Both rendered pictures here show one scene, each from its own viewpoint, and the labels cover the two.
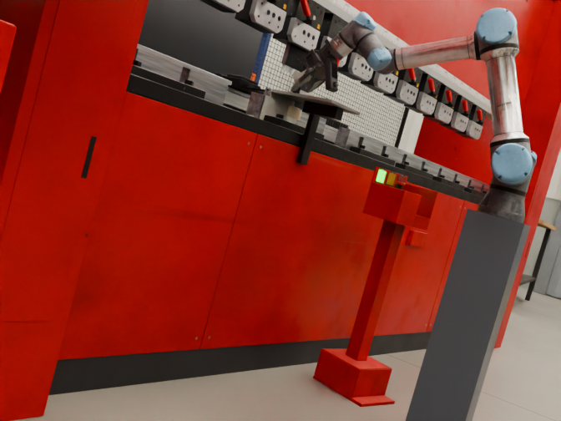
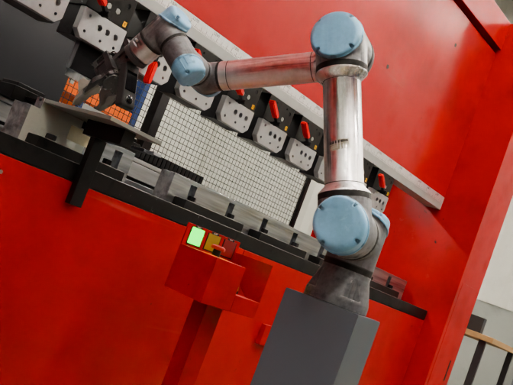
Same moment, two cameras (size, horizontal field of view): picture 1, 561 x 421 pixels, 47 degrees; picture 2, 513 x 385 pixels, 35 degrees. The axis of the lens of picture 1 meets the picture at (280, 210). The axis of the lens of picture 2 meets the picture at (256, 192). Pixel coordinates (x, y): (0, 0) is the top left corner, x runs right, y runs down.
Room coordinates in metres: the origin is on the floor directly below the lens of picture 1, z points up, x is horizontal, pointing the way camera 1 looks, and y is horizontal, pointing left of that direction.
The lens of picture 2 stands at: (0.28, -0.45, 0.80)
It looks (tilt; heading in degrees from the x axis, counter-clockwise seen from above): 5 degrees up; 0
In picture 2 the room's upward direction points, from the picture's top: 21 degrees clockwise
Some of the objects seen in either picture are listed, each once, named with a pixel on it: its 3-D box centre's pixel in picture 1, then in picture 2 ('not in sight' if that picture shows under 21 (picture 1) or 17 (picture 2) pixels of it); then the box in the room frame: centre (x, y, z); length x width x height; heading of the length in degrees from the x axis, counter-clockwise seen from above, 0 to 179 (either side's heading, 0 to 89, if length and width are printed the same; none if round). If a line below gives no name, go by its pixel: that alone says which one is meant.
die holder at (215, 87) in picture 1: (164, 73); not in sight; (1.94, 0.44, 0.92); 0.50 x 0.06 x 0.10; 142
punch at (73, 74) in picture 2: (293, 60); (85, 65); (2.38, 0.10, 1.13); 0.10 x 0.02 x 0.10; 142
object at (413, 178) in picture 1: (373, 166); (210, 228); (2.86, -0.34, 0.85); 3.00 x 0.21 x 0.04; 142
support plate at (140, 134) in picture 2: (315, 102); (102, 121); (2.28, -0.02, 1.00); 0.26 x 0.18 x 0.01; 52
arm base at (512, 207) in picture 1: (503, 202); (341, 284); (2.13, -0.70, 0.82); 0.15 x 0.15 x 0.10
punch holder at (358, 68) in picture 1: (357, 56); (192, 76); (2.67, -0.14, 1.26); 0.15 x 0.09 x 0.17; 142
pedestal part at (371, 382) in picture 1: (357, 376); not in sight; (2.41, -0.45, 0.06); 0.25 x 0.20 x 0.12; 43
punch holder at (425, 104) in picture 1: (422, 93); (297, 142); (3.14, -0.51, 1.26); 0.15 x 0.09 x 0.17; 142
